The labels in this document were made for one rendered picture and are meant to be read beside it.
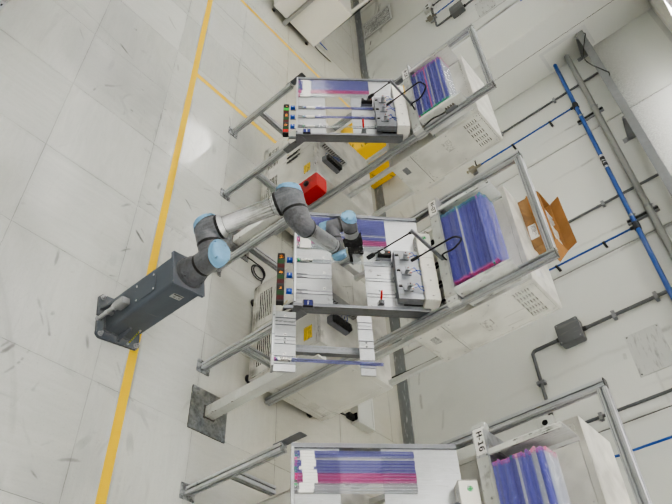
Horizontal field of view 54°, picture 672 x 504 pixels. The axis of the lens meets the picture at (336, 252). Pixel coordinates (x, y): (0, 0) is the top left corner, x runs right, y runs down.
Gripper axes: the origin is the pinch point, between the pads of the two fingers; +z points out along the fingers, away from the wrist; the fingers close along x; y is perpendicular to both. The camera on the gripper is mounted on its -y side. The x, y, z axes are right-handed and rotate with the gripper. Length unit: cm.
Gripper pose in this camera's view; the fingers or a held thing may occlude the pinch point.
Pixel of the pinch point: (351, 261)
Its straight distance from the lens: 355.3
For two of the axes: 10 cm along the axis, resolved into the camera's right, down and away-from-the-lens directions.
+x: -0.4, -7.2, 6.9
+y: 9.9, -1.1, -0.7
